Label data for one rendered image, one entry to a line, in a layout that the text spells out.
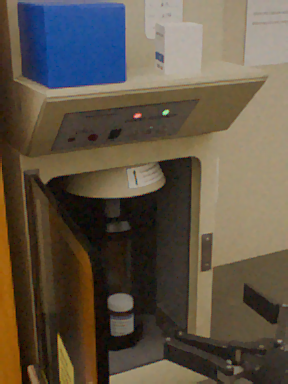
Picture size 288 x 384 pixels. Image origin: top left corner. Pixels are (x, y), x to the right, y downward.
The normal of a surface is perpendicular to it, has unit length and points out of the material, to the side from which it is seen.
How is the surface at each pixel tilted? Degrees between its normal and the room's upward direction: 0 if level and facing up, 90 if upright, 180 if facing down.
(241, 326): 0
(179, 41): 90
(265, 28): 90
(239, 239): 90
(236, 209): 90
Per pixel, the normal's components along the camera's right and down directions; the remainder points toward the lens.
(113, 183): 0.05, 0.00
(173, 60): 0.24, 0.39
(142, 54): 0.47, 0.36
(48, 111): 0.33, 0.90
